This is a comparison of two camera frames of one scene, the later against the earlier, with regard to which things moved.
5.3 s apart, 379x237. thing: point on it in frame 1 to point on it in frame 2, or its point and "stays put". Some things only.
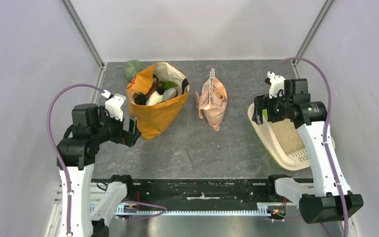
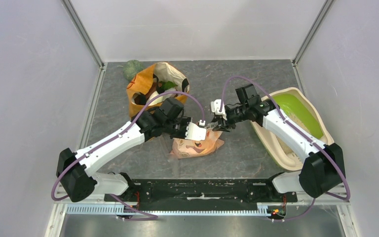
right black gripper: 262,102 to 228,122
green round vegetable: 132,68 stays put
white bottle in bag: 154,97 stays put
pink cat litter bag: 216,109 to 183,148
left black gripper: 127,137 to 185,122
